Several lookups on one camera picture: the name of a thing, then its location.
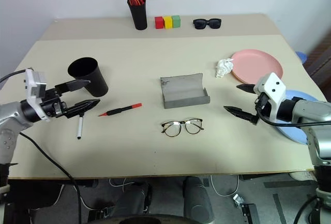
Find blue plastic container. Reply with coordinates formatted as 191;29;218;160
294;51;309;65

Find white pen with black cap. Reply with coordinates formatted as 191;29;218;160
76;114;85;140

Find black sunglasses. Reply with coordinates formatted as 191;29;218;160
192;18;222;31

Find thin-framed clear eyeglasses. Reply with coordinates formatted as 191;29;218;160
161;117;204;138

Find wide black pen cup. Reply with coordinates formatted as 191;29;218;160
67;57;109;98

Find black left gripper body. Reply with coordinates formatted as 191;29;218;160
40;85;70;118

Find crumpled white paper ball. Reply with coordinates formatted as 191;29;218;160
214;58;235;79

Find grey cable connector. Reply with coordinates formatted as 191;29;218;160
232;193;246;207

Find dark rounded shape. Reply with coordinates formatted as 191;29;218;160
183;176;216;224
113;181;154;224

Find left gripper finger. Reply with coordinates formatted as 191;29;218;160
63;98;101;119
54;79;92;96

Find tall black pen holder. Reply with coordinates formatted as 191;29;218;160
126;0;148;31

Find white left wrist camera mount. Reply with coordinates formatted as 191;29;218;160
24;69;49;122

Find pink plate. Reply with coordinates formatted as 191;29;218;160
230;49;284;85

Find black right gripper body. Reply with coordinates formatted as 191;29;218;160
254;92;272;126

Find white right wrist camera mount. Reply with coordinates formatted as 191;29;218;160
253;72;287;124

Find thin white floor cable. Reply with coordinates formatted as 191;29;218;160
108;177;137;191

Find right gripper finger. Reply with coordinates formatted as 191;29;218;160
223;106;259;126
236;83;256;95

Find red cube block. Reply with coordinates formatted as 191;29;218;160
154;16;166;29

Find blue plate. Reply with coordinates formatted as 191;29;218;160
276;89;322;146

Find grey glasses case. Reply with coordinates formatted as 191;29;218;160
160;72;210;110

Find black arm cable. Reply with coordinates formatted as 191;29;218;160
0;70;82;224
255;104;331;224

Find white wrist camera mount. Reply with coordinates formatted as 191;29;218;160
253;72;287;124
24;69;49;122

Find black floor box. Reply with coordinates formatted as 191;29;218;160
241;203;261;224

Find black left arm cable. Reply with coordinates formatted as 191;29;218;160
0;70;82;224

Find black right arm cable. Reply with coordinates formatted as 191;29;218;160
255;104;331;224

